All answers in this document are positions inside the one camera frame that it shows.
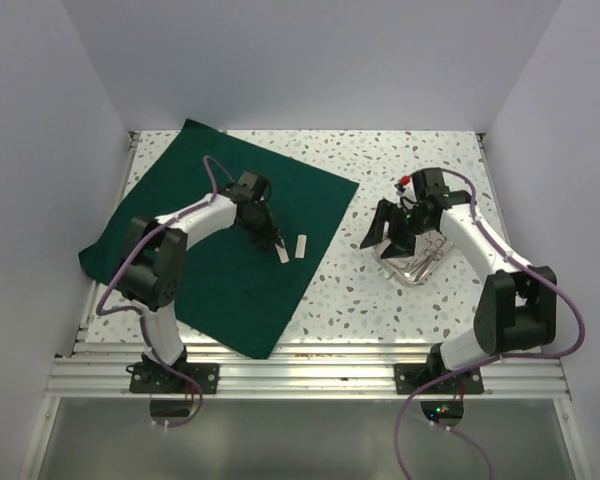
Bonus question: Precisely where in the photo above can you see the steel forceps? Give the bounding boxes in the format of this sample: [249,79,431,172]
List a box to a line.
[411,237,446,277]
[407,232,444,276]

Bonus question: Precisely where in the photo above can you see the stainless steel tray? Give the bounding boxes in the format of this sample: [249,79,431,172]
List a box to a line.
[372,231,454,286]

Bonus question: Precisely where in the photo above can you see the steel surgical scissors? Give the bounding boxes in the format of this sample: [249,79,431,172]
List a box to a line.
[407,245,444,277]

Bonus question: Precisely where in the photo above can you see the aluminium rail frame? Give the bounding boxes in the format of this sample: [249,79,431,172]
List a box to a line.
[21,130,592,479]

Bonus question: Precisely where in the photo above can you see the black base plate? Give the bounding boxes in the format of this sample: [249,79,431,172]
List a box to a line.
[393,363,485,395]
[125,359,219,395]

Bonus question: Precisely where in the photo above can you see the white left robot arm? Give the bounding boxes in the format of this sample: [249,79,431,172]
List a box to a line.
[111,170,288,393]

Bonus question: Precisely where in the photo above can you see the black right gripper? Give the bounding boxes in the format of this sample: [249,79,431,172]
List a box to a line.
[361,199,434,260]

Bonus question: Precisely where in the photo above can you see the white packet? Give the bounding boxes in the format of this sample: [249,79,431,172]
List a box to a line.
[295,234,307,259]
[275,245,289,264]

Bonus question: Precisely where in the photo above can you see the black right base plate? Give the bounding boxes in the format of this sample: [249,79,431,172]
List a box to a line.
[393,363,485,395]

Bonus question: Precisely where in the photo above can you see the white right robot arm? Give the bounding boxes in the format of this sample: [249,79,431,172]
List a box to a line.
[360,168,557,393]

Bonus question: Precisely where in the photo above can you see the dark green surgical cloth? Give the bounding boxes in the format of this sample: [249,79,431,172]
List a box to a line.
[79,119,358,359]

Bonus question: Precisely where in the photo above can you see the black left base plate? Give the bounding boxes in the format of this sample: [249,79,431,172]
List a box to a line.
[125,359,219,395]

